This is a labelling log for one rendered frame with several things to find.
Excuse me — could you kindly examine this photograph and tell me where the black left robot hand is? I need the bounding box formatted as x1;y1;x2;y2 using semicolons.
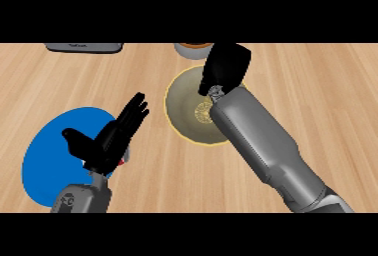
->
61;92;151;176

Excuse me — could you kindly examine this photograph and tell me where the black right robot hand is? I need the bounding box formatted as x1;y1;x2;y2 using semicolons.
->
197;43;253;98

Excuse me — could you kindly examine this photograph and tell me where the blue oval placemat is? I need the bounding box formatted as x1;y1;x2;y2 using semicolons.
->
21;106;131;208

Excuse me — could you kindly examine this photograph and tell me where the beige bowl with yellow rim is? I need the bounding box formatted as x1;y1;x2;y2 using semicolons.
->
163;64;249;147

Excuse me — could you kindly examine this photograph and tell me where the grey cup with brown content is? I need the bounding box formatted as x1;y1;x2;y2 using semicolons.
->
173;43;216;61

